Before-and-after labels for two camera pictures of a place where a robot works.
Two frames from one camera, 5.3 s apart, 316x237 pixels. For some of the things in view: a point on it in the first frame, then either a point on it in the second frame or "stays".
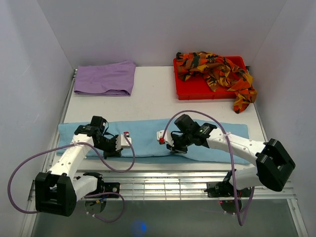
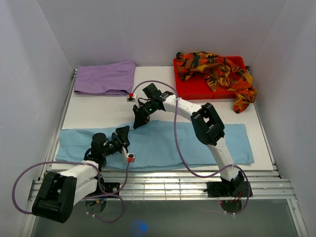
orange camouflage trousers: (220, 75) stays
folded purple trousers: (115, 79) stays
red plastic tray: (197, 87) stays
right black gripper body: (180, 142) → (148, 108)
